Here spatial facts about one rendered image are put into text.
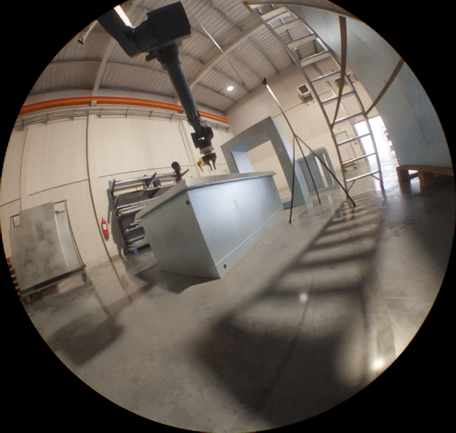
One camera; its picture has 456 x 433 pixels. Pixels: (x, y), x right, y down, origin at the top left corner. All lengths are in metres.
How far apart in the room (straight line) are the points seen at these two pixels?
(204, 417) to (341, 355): 0.36
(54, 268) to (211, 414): 3.04
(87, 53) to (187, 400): 8.60
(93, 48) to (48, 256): 7.34
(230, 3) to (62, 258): 9.70
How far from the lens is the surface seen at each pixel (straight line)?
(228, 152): 3.03
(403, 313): 0.57
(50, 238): 3.34
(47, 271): 3.27
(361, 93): 11.72
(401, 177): 2.24
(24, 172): 6.67
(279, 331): 0.55
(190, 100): 1.37
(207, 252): 0.95
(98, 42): 8.16
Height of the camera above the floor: 0.44
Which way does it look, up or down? 1 degrees down
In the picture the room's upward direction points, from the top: 20 degrees counter-clockwise
